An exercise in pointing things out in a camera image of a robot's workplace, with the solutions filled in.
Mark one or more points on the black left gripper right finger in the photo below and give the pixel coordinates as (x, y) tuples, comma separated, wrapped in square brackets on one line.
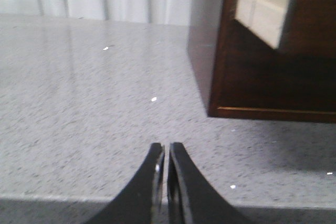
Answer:
[(191, 198)]

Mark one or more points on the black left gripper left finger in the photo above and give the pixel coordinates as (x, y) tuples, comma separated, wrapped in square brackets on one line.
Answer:
[(140, 200)]

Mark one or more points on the dark wooden drawer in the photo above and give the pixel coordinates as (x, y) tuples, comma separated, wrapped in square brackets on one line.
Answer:
[(309, 29)]

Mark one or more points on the dark wooden drawer cabinet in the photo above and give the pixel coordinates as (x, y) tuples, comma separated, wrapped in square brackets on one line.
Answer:
[(241, 74)]

